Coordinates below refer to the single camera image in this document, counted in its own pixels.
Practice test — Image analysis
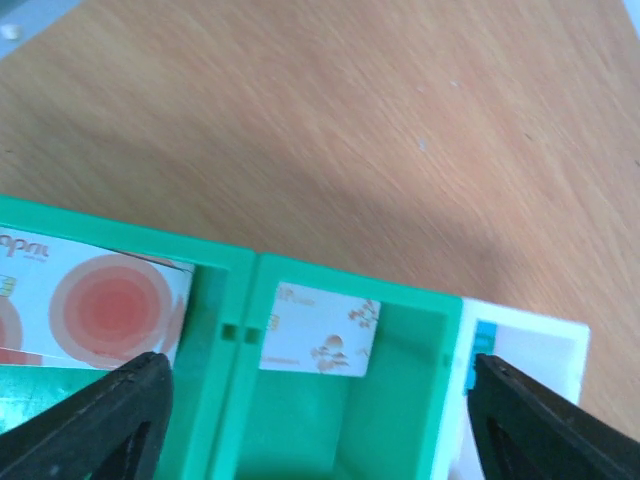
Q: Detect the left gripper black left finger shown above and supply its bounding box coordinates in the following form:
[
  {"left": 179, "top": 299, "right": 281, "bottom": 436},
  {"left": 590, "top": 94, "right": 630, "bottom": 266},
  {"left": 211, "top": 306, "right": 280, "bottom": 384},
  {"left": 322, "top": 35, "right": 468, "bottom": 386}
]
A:
[{"left": 1, "top": 352, "right": 173, "bottom": 479}]

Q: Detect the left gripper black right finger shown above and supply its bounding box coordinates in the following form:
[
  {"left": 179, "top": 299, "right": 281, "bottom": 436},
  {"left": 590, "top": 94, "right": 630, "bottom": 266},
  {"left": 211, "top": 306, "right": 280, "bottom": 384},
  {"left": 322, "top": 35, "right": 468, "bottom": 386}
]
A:
[{"left": 467, "top": 354, "right": 639, "bottom": 479}]

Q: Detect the teal card in white tray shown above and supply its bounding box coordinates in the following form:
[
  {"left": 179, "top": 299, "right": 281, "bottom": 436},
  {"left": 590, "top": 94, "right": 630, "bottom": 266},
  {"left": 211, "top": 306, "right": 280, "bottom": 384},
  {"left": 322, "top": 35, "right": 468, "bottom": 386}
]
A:
[{"left": 464, "top": 321, "right": 497, "bottom": 392}]

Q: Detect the grey card in green tray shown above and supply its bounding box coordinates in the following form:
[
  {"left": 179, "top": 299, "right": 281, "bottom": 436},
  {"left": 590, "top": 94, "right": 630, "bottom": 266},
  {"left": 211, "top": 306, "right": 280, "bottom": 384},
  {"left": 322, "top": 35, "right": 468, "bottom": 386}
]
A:
[{"left": 259, "top": 282, "right": 381, "bottom": 377}]

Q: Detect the white translucent tray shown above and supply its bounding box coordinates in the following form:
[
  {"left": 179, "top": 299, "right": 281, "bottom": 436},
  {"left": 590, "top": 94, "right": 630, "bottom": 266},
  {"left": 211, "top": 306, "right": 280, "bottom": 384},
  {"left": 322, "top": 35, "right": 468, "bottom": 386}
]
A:
[{"left": 447, "top": 297, "right": 590, "bottom": 479}]

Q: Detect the green plastic organizer tray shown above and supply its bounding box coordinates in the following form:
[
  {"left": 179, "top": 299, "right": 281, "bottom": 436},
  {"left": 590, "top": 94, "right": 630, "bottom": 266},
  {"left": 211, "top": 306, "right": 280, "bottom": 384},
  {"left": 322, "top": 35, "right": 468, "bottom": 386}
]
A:
[{"left": 1, "top": 197, "right": 463, "bottom": 479}]

